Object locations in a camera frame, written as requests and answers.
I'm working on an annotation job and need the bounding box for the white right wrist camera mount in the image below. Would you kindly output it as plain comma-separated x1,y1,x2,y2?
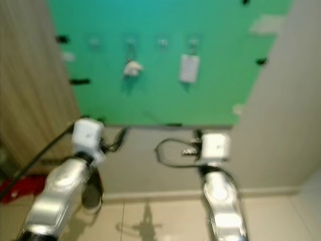
201,132,232,163

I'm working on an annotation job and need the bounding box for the green wall sheet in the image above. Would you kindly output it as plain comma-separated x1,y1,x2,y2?
48,0,294,127

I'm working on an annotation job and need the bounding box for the black shoe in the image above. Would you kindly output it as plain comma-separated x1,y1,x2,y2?
82,168,104,211

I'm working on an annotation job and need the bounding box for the white tape patch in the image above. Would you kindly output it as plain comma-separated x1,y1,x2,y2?
251,15,286,35
61,51,76,62

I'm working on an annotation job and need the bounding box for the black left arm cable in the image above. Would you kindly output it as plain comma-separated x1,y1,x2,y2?
0,123,76,201

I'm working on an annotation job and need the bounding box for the red slipper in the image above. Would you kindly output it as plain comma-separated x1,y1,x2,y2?
0,175,42,204

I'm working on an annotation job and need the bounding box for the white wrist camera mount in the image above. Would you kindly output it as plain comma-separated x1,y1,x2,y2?
72,118,107,165
201,132,232,163

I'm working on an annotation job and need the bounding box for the white plush keychain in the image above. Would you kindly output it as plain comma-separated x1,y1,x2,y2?
122,50,143,79

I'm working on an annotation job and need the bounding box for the white card key tag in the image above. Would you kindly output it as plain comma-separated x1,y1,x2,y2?
179,50,201,84

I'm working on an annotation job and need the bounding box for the light wooden cabinet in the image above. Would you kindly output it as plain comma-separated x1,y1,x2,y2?
0,0,82,174

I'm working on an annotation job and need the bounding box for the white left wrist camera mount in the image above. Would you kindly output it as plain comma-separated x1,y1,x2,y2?
72,118,107,165

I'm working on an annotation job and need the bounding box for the clear adhesive wall hook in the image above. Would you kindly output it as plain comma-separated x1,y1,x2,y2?
156,36,169,52
186,34,201,53
122,34,138,53
88,35,102,52

